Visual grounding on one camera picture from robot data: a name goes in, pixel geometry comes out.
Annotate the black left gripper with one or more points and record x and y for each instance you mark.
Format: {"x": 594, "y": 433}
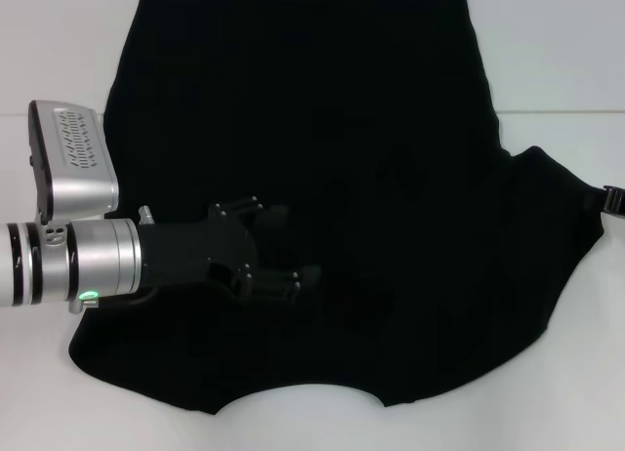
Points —
{"x": 195, "y": 251}

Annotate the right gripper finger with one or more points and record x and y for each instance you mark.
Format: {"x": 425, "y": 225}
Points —
{"x": 616, "y": 199}

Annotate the black shirt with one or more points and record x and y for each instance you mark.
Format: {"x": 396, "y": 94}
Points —
{"x": 366, "y": 129}

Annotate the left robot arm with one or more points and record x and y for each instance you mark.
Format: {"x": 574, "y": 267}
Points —
{"x": 102, "y": 260}

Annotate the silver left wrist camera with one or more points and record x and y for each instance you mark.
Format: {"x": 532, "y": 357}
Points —
{"x": 73, "y": 148}

